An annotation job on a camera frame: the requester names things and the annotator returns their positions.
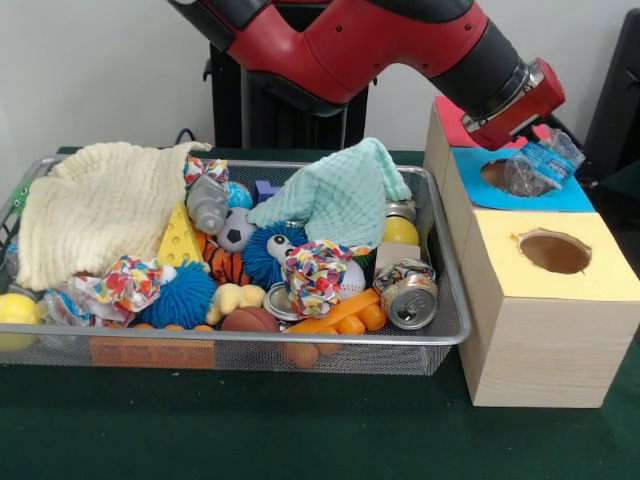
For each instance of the mint green waffle cloth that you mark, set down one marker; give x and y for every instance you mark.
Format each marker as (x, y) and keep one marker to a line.
(340, 195)

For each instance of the blue spiky ball with eyes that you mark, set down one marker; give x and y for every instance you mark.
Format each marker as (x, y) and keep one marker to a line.
(260, 255)

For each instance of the yellow cheese wedge toy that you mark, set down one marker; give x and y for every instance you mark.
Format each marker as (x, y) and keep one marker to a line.
(177, 240)

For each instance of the yellow ball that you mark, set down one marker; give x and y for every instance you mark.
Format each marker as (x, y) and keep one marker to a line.
(17, 310)

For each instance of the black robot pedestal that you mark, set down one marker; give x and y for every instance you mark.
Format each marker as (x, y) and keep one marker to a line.
(280, 125)

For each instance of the black stand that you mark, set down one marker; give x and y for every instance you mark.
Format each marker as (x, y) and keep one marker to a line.
(615, 100)

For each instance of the shallow silver mesh bin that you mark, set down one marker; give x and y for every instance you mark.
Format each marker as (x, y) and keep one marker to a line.
(325, 355)

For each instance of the dark green table cloth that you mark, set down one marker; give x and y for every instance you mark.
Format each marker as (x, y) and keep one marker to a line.
(625, 200)
(250, 430)

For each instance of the crushed clear plastic bottle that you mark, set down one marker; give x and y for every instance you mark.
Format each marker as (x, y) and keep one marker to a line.
(542, 160)

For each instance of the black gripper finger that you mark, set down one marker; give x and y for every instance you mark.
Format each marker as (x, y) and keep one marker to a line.
(554, 122)
(522, 137)

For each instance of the blue spiky rubber ball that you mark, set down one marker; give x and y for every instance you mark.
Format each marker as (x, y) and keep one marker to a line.
(175, 300)

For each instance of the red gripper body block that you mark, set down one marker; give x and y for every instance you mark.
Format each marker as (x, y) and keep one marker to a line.
(530, 107)

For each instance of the wooden box with three holes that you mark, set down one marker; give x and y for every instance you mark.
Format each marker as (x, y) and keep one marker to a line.
(540, 340)

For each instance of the cream waffle cloth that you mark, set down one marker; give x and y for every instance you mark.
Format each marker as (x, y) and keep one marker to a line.
(100, 210)

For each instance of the crushed metal can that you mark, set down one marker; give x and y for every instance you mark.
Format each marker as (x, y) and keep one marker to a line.
(407, 305)

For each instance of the orange toy block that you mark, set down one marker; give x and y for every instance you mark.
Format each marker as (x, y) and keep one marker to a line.
(350, 310)

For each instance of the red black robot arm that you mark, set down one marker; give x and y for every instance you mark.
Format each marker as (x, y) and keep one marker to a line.
(350, 45)

